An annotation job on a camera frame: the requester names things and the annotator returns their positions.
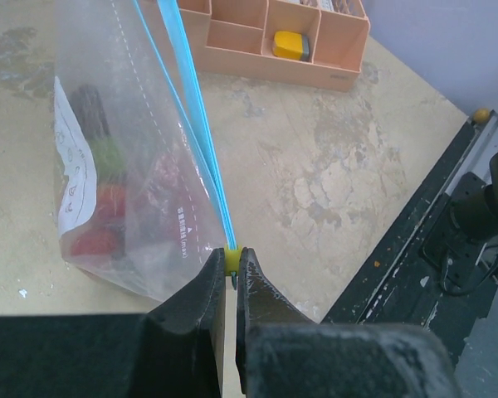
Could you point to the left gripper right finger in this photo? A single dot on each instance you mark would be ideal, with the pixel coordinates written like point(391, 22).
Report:
point(282, 353)

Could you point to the yellow tape measure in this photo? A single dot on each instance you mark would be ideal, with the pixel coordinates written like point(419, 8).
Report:
point(291, 45)

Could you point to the orange desk organizer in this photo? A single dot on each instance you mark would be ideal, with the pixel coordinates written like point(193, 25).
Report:
point(312, 43)

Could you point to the small yellow ball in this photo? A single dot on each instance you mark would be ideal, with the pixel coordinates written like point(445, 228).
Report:
point(481, 116)

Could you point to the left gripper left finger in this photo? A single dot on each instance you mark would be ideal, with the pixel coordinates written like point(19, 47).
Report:
point(174, 350)

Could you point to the zip bag with fake fruit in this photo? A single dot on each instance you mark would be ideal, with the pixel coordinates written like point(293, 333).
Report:
point(140, 200)

